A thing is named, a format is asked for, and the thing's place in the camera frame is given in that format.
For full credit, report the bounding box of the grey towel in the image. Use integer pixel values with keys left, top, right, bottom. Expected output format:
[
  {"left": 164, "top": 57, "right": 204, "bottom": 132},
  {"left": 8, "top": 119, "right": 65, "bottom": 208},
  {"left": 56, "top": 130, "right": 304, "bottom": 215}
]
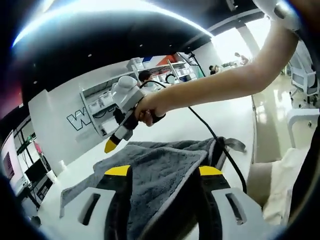
[{"left": 59, "top": 136, "right": 248, "bottom": 240}]

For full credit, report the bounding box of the person's right hand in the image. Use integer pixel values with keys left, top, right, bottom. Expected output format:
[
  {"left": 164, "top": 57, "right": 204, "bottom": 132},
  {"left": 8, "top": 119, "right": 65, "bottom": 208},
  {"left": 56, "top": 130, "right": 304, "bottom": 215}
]
[{"left": 134, "top": 93, "right": 168, "bottom": 128}]

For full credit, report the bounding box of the grey metal shelving unit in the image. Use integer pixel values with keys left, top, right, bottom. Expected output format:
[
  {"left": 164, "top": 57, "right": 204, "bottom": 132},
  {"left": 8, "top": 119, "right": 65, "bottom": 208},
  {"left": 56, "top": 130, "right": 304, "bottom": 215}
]
[{"left": 79, "top": 56, "right": 201, "bottom": 136}]

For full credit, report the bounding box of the long ceiling light strip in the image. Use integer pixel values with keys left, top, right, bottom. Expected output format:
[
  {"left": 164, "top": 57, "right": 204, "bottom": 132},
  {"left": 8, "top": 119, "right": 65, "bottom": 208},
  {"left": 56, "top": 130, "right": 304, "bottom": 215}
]
[{"left": 12, "top": 0, "right": 214, "bottom": 49}]

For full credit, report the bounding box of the black monitor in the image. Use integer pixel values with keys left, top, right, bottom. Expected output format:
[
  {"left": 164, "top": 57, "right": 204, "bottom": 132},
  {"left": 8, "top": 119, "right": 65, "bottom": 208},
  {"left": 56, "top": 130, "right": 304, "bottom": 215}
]
[{"left": 24, "top": 158, "right": 49, "bottom": 186}]

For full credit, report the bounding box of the laptop with pink screen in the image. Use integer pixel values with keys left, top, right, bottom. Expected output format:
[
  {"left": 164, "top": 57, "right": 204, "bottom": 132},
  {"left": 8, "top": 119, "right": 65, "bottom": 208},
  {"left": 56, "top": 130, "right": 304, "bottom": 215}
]
[{"left": 0, "top": 129, "right": 25, "bottom": 197}]

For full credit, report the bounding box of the grey office chair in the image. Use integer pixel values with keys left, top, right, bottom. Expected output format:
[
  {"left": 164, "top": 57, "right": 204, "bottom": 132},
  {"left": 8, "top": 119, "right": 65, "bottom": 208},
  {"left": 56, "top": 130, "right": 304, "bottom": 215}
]
[{"left": 289, "top": 53, "right": 320, "bottom": 106}]

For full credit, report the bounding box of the white worn device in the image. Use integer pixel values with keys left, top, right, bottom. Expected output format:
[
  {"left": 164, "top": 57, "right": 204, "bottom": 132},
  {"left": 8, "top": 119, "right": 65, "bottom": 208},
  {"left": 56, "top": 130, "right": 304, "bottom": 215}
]
[{"left": 251, "top": 0, "right": 302, "bottom": 33}]

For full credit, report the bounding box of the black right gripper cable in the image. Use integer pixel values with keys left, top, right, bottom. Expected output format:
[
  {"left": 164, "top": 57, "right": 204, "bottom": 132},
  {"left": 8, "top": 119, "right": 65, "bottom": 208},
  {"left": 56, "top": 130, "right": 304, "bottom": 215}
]
[{"left": 138, "top": 80, "right": 248, "bottom": 195}]

